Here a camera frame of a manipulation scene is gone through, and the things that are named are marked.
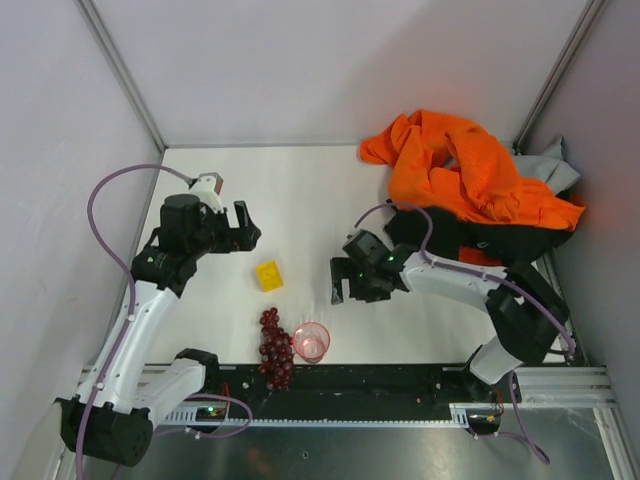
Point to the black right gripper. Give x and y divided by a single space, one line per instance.
353 281

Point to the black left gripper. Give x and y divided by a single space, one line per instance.
232 235

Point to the black cloth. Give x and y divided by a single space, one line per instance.
473 243

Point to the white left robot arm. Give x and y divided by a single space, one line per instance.
111 417

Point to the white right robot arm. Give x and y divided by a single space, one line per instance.
526 312

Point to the orange cloth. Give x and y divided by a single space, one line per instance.
442 160

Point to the grey cloth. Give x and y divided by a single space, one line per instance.
549 167

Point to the yellow toy block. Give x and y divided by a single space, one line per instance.
269 276

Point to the pink transparent plastic cup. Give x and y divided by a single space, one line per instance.
311 341

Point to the red plastic grape bunch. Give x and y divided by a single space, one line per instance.
276 352

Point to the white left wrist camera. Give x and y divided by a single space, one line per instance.
207 188

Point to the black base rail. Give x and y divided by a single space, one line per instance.
352 392

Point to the white slotted cable duct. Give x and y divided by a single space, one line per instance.
456 416

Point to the left corner metal post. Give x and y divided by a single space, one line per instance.
114 59

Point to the corner metal post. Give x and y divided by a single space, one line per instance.
581 31
114 59

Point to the right corner metal post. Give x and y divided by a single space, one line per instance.
581 31

